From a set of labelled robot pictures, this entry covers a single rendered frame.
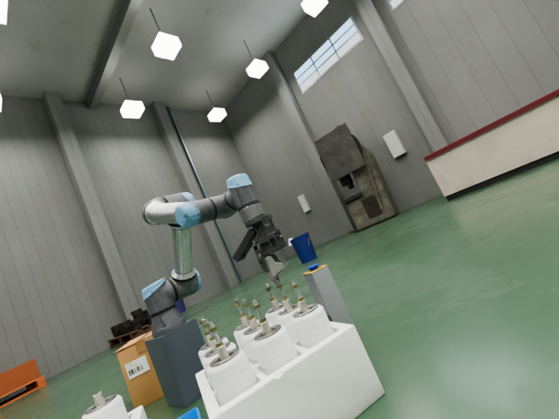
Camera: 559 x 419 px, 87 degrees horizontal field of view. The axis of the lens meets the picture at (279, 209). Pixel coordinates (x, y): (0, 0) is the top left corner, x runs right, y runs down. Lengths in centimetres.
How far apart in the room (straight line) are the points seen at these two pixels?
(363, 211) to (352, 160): 130
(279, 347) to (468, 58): 775
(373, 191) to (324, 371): 673
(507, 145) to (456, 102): 292
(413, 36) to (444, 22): 66
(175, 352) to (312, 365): 80
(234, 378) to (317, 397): 19
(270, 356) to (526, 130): 494
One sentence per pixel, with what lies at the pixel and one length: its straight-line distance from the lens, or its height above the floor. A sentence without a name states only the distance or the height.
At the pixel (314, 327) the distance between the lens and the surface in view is 81.
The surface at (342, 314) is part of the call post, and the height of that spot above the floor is 14.
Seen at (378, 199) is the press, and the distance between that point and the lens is 734.
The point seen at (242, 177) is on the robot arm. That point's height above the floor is 68.
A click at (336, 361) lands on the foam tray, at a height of 13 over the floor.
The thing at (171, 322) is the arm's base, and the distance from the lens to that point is 148.
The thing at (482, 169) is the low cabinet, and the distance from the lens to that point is 537.
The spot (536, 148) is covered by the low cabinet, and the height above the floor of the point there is 23.
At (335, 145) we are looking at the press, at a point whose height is 213.
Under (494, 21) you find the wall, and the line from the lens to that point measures 823.
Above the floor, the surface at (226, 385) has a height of 21.
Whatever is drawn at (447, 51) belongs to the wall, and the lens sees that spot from 824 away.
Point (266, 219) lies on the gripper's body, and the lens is 90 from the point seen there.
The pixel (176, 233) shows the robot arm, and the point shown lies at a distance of 139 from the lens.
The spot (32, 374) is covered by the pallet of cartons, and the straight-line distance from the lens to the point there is 644.
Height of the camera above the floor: 43
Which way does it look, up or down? 7 degrees up
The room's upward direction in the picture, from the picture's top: 24 degrees counter-clockwise
